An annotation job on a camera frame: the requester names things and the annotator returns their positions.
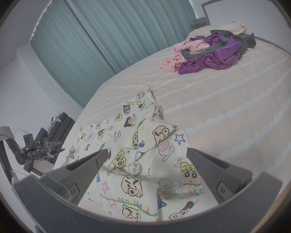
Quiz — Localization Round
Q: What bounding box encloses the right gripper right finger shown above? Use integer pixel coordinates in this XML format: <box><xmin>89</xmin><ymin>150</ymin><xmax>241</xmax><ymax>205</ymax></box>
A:
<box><xmin>187</xmin><ymin>147</ymin><xmax>253</xmax><ymax>205</ymax></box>

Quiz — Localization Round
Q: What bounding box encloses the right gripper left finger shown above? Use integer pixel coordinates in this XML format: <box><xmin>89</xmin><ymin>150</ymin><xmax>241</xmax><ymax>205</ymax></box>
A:
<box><xmin>40</xmin><ymin>148</ymin><xmax>112</xmax><ymax>203</ymax></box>

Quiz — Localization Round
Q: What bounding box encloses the white printed pyjama top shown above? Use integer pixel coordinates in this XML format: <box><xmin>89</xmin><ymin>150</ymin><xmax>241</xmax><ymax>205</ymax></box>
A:
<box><xmin>62</xmin><ymin>86</ymin><xmax>204</xmax><ymax>224</ymax></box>

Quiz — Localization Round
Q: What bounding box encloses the bed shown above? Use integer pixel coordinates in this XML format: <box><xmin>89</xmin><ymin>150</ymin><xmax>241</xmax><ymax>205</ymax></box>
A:
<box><xmin>53</xmin><ymin>0</ymin><xmax>291</xmax><ymax>227</ymax></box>

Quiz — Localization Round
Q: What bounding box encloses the pile of clothes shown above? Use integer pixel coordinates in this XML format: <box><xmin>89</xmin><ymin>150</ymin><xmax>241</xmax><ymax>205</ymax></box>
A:
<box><xmin>158</xmin><ymin>31</ymin><xmax>257</xmax><ymax>75</ymax></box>

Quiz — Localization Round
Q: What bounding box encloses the black chest of drawers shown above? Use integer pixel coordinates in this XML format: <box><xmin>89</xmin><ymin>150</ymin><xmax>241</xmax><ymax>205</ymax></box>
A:
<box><xmin>23</xmin><ymin>112</ymin><xmax>76</xmax><ymax>177</ymax></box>

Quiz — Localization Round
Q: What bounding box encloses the pale crumpled cloth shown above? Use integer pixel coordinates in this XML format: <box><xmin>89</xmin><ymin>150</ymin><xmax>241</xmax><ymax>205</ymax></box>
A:
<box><xmin>50</xmin><ymin>116</ymin><xmax>63</xmax><ymax>128</ymax></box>

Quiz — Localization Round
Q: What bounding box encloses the blue-green curtain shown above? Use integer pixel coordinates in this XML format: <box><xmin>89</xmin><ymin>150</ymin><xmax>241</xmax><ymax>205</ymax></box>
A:
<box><xmin>62</xmin><ymin>0</ymin><xmax>197</xmax><ymax>74</ymax></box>
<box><xmin>29</xmin><ymin>0</ymin><xmax>118</xmax><ymax>109</ymax></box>

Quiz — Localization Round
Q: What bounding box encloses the cream pillow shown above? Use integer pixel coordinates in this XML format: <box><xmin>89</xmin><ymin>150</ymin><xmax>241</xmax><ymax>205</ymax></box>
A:
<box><xmin>186</xmin><ymin>22</ymin><xmax>246</xmax><ymax>39</ymax></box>

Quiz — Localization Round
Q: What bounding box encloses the grey bedside table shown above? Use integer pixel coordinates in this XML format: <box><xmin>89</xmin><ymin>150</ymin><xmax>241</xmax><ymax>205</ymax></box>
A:
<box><xmin>184</xmin><ymin>17</ymin><xmax>207</xmax><ymax>37</ymax></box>

